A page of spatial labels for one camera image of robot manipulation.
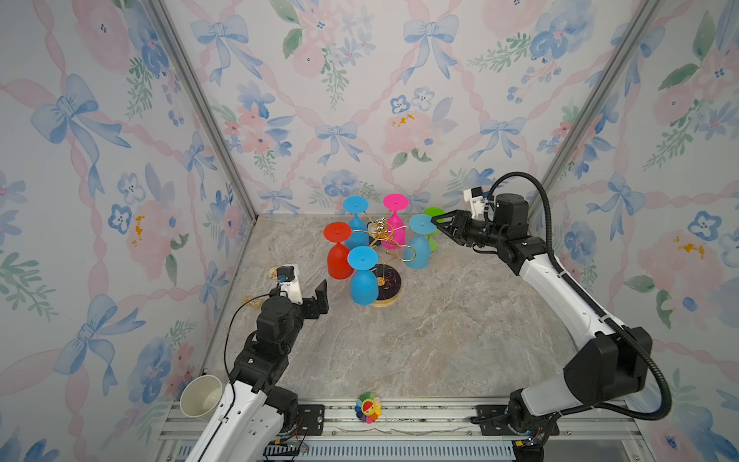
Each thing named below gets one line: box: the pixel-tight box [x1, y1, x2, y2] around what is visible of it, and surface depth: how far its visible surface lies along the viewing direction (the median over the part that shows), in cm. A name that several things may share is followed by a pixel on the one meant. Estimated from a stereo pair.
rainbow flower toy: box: [354, 391, 383, 425], surface depth 77 cm
